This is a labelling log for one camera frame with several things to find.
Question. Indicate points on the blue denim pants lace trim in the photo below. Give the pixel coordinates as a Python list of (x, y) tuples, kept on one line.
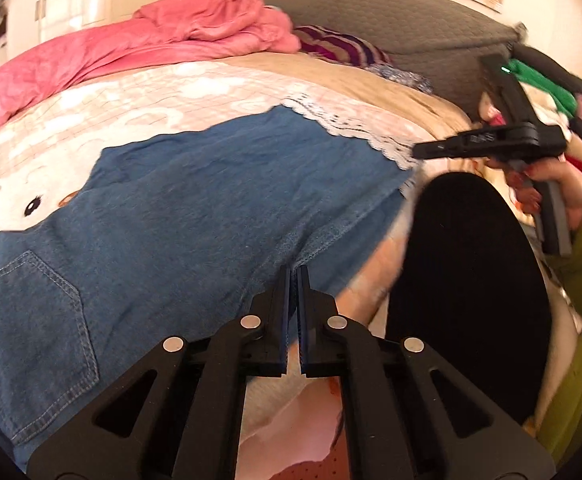
[(196, 200)]

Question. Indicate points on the peach white printed blanket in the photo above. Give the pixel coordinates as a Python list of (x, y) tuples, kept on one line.
[(171, 95)]

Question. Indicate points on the person's right hand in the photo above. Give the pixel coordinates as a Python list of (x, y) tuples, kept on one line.
[(573, 190)]

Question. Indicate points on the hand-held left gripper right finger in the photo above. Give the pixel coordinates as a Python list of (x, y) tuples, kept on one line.
[(303, 320)]

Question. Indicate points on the pink quilt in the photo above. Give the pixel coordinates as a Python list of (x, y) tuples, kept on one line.
[(71, 60)]

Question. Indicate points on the green cloth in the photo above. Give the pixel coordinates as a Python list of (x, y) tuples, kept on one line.
[(546, 82)]

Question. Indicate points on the beige bedsheet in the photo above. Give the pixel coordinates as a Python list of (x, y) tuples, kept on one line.
[(321, 75)]

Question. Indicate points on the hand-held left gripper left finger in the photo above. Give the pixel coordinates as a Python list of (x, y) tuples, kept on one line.
[(285, 320)]

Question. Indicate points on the dark cloth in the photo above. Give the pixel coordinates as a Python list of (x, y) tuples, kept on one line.
[(556, 67)]

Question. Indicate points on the purple striped pillow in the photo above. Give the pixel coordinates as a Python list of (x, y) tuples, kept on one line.
[(341, 45)]

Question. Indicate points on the red dotted cushion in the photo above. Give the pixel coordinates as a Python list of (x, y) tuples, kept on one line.
[(316, 470)]

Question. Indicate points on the green jacket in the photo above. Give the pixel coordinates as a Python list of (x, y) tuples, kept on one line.
[(576, 400)]

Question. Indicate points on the blue patterned pillow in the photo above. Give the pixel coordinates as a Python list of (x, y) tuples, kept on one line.
[(401, 77)]

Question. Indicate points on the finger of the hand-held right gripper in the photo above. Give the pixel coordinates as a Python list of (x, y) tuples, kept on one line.
[(441, 147)]

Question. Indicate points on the grey padded headboard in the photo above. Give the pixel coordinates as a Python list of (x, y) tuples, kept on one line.
[(371, 15)]

